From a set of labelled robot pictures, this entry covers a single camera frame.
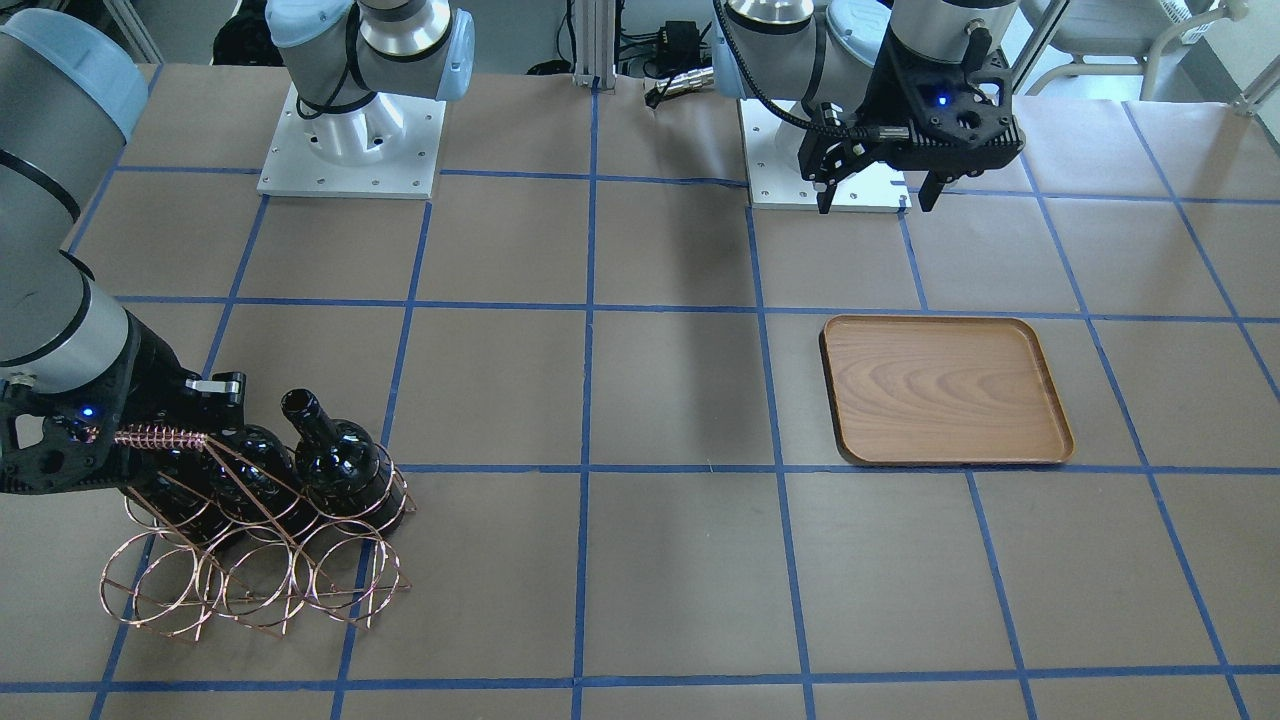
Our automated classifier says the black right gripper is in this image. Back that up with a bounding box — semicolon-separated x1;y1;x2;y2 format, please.
1;320;247;495

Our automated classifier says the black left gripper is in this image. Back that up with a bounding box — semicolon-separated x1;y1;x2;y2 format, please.
797;40;1025;215

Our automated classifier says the dark wine bottle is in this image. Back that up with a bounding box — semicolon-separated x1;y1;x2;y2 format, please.
280;388;404;537
198;405;319;542
119;447;232;548

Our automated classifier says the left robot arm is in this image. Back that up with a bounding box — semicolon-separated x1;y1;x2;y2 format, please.
713;1;1025;214

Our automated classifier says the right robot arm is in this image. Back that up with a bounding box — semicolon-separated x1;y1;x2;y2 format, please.
1;1;476;495

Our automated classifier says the wooden tray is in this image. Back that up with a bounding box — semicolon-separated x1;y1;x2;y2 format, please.
820;314;1075;466

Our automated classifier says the black power adapter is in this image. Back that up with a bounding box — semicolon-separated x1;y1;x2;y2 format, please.
655;20;701;72

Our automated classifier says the white chair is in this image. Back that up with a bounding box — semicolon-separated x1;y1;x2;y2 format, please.
1024;1;1251;101

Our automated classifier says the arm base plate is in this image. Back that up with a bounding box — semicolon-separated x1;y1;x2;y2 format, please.
739;99;911;213
257;87;449;201

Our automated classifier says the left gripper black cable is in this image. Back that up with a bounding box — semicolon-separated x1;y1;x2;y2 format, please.
712;0;911;141

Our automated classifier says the copper wire wine basket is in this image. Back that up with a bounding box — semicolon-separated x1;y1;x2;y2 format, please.
99;487;412;644

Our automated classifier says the aluminium frame post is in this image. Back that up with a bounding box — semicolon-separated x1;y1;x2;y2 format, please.
568;0;618;92

